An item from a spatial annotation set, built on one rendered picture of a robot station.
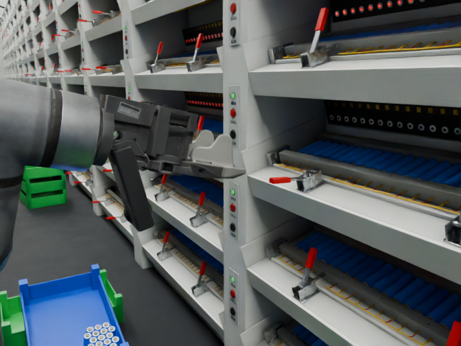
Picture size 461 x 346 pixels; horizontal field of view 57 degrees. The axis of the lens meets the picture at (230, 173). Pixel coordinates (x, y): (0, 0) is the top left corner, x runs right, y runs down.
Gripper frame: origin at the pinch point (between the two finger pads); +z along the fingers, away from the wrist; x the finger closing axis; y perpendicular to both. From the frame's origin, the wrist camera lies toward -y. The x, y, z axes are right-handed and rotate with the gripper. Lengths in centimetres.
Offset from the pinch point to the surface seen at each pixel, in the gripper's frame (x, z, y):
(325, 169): 1.2, 19.5, 2.9
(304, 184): -0.4, 14.0, 0.0
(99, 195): 156, 25, -39
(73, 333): 50, -5, -51
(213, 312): 34, 25, -40
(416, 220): -19.6, 16.5, -0.4
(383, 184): -11.0, 19.7, 2.9
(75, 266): 101, 6, -54
